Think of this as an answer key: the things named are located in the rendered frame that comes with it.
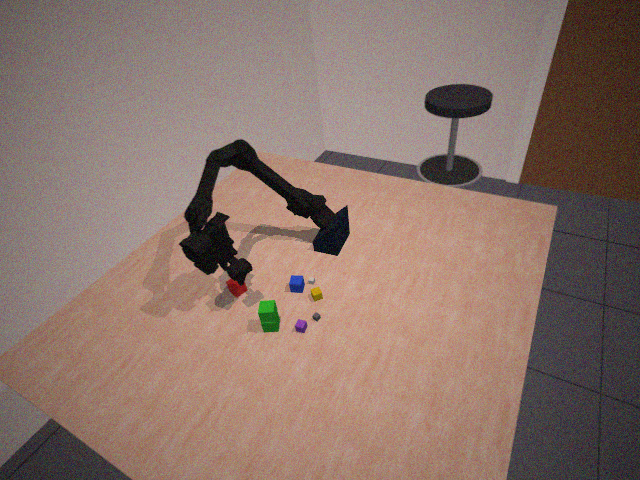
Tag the blue block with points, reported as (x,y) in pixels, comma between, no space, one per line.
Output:
(296,284)

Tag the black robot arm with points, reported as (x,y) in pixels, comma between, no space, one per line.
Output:
(198,247)

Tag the small yellow block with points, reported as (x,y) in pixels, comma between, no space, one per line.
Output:
(316,294)

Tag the green block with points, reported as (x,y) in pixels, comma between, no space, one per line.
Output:
(271,326)
(267,311)

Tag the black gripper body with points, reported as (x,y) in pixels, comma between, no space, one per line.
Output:
(238,268)

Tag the red block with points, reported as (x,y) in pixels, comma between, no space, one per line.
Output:
(235,288)

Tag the small purple block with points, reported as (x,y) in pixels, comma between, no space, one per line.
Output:
(301,326)

